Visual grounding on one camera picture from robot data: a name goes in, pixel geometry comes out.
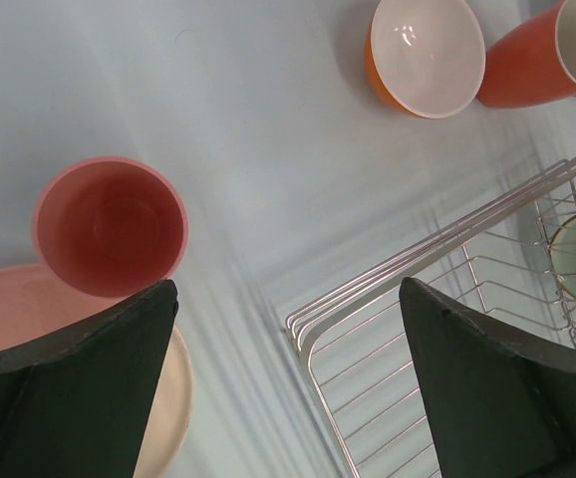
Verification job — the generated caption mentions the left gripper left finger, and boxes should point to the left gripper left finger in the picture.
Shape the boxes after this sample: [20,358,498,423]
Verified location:
[0,280,177,477]

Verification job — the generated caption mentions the pink cream floral plate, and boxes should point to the pink cream floral plate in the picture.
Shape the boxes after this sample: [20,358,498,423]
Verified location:
[0,264,193,477]

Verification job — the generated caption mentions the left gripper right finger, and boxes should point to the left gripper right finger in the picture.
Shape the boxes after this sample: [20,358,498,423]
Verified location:
[399,278,576,477]

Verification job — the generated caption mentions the pink plastic cup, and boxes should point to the pink plastic cup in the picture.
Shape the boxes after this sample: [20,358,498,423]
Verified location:
[32,155,189,298]

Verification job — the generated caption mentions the metal wire dish rack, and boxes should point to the metal wire dish rack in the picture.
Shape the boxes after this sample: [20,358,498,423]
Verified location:
[286,157,576,477]

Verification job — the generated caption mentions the orange white mug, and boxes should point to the orange white mug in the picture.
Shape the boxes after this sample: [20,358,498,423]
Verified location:
[477,0,576,109]

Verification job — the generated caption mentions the orange white bowl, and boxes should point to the orange white bowl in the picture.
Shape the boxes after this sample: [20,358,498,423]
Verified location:
[364,0,485,120]

